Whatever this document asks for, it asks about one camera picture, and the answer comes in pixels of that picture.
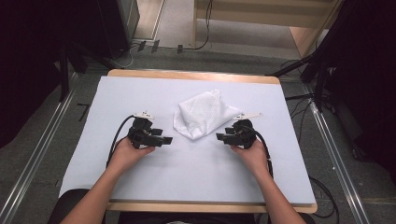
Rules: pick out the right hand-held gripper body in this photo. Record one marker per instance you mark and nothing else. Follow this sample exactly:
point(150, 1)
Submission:
point(244, 133)

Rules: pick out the white table mat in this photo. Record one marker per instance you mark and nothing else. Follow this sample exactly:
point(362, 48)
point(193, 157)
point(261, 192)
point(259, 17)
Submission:
point(193, 174)

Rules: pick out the person's right hand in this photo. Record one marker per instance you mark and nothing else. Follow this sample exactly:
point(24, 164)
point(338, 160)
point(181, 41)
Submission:
point(253, 157)

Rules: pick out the white mesh cloth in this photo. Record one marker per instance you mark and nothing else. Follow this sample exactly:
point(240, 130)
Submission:
point(202, 115)

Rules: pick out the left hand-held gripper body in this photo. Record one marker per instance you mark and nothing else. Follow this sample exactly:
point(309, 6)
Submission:
point(141, 133)

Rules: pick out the person's left hand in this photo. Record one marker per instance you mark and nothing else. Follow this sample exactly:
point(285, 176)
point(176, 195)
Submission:
point(126, 155)

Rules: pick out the black cabinet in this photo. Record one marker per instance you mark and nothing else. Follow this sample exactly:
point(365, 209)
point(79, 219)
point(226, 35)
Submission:
point(115, 25)

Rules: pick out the black angled metal stand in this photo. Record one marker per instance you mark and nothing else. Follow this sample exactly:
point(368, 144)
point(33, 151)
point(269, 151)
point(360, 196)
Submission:
point(299, 63)

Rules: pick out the silver floor rail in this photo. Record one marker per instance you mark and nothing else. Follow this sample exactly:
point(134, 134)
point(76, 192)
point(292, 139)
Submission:
point(34, 158)
point(339, 168)

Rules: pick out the light wooden frame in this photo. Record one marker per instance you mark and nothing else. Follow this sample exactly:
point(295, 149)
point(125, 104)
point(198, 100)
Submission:
point(267, 14)

